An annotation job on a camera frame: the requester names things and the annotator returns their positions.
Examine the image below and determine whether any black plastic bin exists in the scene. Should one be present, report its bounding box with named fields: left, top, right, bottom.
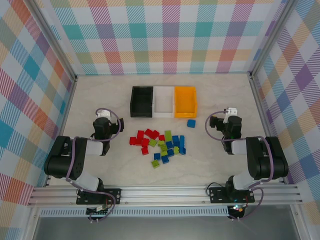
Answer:
left=129, top=86, right=155, bottom=118

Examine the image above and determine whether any orange plastic bin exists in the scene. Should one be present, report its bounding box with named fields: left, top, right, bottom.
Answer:
left=173, top=86, right=198, bottom=119

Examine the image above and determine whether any white plastic bin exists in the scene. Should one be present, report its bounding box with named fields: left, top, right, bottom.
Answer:
left=152, top=86, right=176, bottom=119

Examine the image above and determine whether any small electronics board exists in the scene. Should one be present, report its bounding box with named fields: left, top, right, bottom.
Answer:
left=228, top=204, right=245, bottom=218
left=86, top=204, right=112, bottom=216

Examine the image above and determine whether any grey metal shelf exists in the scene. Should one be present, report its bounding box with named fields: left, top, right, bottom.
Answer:
left=32, top=216, right=301, bottom=240

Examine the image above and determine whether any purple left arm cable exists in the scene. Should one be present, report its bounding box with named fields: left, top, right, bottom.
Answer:
left=65, top=107, right=125, bottom=224

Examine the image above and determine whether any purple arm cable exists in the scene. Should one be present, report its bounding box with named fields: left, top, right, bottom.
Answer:
left=65, top=107, right=125, bottom=224
left=205, top=109, right=274, bottom=222

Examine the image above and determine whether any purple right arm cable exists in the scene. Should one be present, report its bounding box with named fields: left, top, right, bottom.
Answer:
left=205, top=109, right=274, bottom=222

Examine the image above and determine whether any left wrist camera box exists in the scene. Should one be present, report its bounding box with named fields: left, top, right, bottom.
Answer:
left=93, top=110, right=113, bottom=141

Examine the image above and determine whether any aluminium table edge rail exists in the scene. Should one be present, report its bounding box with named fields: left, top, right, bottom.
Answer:
left=43, top=76, right=79, bottom=188
left=248, top=73, right=287, bottom=185

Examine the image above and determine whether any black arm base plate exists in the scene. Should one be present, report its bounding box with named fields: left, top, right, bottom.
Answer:
left=208, top=187, right=256, bottom=204
left=76, top=187, right=123, bottom=206

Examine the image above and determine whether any wide aluminium extrusion rail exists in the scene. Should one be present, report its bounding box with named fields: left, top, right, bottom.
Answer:
left=27, top=183, right=305, bottom=208

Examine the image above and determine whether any slotted grey cable duct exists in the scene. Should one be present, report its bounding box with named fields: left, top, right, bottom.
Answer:
left=39, top=206, right=230, bottom=218

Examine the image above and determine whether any aluminium frame post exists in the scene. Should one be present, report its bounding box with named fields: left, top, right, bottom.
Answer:
left=24, top=0, right=78, bottom=82
left=248, top=0, right=301, bottom=78

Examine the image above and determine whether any aluminium frame leg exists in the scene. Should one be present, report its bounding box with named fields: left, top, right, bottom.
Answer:
left=289, top=204, right=312, bottom=240
left=23, top=206, right=42, bottom=240

